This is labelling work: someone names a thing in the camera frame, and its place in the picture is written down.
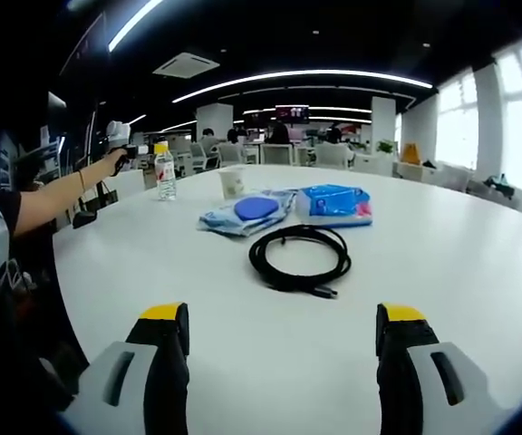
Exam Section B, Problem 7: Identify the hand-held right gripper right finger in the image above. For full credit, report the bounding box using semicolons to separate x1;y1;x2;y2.
375;302;520;435

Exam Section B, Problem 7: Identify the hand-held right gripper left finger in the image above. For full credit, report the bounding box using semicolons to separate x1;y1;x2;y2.
56;301;190;435

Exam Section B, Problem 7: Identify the clear plastic water bottle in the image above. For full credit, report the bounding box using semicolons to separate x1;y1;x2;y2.
154;150;178;203

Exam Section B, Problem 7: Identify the white paper cup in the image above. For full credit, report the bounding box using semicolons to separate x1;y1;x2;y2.
217;165;247;201

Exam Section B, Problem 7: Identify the wet wipes packet blue lid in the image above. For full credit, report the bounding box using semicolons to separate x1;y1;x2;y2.
198;188;300;238

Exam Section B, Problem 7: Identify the black cable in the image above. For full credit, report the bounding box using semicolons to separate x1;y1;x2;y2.
247;224;353;301

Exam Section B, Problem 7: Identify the blue tissue pack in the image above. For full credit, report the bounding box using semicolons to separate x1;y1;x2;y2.
294;182;374;229

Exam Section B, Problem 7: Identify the group of white office chairs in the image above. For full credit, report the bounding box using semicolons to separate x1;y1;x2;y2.
169;140;399;179

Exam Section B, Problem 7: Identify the person's left hand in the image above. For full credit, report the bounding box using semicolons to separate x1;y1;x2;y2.
101;148;129;178

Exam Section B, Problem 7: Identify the white round table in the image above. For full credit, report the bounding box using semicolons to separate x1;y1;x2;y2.
52;163;522;435

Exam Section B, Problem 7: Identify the ceiling air conditioner vent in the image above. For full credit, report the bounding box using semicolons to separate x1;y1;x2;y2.
152;50;222;80

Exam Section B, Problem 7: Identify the long curved ceiling light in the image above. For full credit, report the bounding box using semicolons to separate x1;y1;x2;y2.
107;0;165;53

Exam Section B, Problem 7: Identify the long straight ceiling light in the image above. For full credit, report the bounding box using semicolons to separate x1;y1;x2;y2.
171;69;435;104

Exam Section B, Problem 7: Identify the orange yellow object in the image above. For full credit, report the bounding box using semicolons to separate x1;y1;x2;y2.
401;141;422;166

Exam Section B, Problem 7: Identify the wall television screen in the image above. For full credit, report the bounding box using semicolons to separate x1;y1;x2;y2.
275;103;311;124

